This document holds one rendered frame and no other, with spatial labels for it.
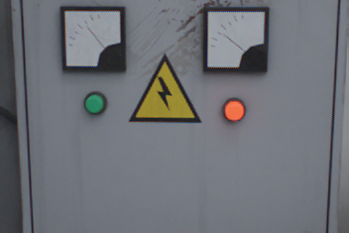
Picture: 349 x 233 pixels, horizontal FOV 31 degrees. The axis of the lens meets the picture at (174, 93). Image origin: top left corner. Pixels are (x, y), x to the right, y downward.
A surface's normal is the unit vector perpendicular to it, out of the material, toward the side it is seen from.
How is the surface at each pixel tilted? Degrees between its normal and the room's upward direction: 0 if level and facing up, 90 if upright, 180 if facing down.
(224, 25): 90
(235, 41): 90
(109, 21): 90
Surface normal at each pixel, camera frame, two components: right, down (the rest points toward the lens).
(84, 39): -0.04, 0.21
